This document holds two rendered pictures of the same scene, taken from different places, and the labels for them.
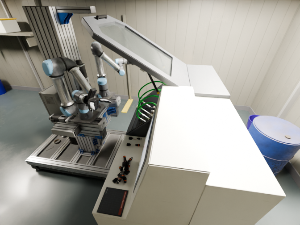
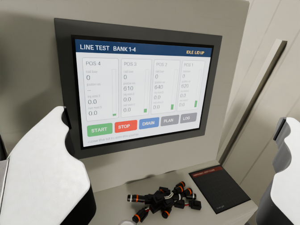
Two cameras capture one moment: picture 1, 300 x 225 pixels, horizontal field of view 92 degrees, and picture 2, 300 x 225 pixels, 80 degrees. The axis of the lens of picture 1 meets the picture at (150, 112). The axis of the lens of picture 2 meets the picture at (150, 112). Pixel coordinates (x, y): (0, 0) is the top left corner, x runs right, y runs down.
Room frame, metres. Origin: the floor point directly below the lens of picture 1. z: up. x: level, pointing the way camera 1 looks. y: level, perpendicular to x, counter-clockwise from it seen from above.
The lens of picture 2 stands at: (0.95, 0.40, 1.51)
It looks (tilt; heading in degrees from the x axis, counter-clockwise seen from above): 32 degrees down; 232
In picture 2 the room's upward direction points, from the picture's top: 11 degrees clockwise
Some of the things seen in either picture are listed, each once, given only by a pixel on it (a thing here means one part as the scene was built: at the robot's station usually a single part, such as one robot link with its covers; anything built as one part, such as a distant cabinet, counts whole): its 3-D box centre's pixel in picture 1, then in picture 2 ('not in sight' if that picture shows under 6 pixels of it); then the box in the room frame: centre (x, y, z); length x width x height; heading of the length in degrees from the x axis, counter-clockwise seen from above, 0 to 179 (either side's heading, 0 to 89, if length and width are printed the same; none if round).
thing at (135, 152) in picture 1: (125, 167); (152, 211); (0.71, 0.20, 0.96); 0.70 x 0.22 x 0.03; 172
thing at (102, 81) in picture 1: (102, 83); not in sight; (1.80, 0.63, 1.20); 0.13 x 0.12 x 0.14; 16
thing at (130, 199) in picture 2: (123, 168); (165, 199); (0.67, 0.20, 1.01); 0.23 x 0.11 x 0.06; 172
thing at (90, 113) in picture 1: (85, 112); not in sight; (1.30, 0.71, 1.09); 0.15 x 0.15 x 0.10
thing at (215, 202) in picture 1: (193, 158); not in sight; (0.97, -0.45, 0.75); 1.40 x 0.28 x 1.50; 172
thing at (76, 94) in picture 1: (79, 96); not in sight; (1.04, 0.57, 1.43); 0.11 x 0.08 x 0.09; 55
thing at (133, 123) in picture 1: (135, 121); not in sight; (1.41, 0.19, 0.87); 0.62 x 0.04 x 0.16; 172
